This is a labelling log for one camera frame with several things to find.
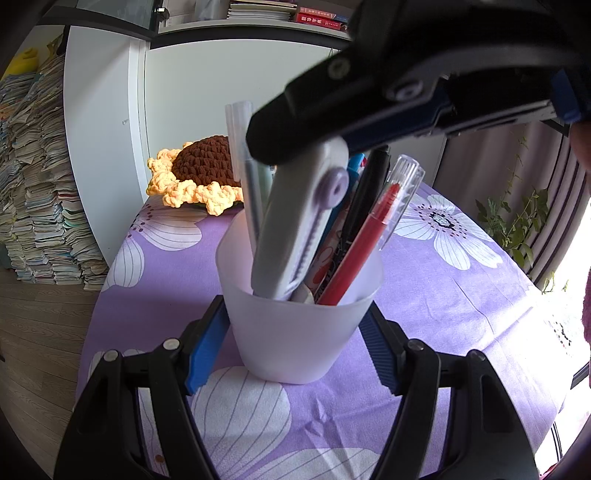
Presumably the black pen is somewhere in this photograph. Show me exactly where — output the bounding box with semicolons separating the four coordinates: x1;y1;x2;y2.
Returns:
317;145;391;300

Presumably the red pen clear cap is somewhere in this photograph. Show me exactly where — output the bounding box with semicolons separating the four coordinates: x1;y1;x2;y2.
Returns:
316;154;426;307

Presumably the blue pen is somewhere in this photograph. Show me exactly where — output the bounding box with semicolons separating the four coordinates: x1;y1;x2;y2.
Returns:
346;153;365;178

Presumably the white correction tape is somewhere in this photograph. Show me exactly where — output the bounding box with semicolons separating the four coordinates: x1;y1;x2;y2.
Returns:
252;137;349;300

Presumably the green white pen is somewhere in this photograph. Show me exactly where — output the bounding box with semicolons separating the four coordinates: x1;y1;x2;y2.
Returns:
259;164;274;213

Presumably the clear grey gel pen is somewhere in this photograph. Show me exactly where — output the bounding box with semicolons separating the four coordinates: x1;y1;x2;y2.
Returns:
225;101;263;253

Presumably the translucent white plastic cup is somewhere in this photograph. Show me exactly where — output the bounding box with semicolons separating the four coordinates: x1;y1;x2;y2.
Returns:
215;211;384;384

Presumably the pink patterned pen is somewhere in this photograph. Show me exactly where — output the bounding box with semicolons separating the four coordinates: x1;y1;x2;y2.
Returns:
304;202;350;303

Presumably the person's hand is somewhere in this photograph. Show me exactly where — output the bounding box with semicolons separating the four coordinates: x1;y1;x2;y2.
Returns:
569;123;591;172

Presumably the curtain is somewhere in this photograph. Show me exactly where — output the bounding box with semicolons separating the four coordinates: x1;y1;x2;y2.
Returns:
435;122;589;287

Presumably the purple floral tablecloth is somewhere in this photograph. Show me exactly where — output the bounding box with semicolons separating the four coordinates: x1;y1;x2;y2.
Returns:
78;186;576;479

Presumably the potted green plant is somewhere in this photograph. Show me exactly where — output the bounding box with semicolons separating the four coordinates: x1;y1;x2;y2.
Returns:
475;135;550;276

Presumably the stacked books pile on floor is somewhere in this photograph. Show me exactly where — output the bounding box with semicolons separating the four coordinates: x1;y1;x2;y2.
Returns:
1;56;108;291

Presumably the crochet sunflower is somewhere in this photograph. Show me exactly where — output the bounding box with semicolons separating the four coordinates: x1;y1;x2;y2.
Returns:
146;135;243;216

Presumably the glass cabinet door left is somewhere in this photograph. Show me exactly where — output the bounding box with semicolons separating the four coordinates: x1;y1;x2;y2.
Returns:
38;0;169;41

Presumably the white bookshelf cabinet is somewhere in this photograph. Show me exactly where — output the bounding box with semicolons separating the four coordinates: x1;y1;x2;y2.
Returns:
63;19;346;261

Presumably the yellow plush toy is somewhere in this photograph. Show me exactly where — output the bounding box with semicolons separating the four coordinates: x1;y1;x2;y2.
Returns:
2;48;39;79

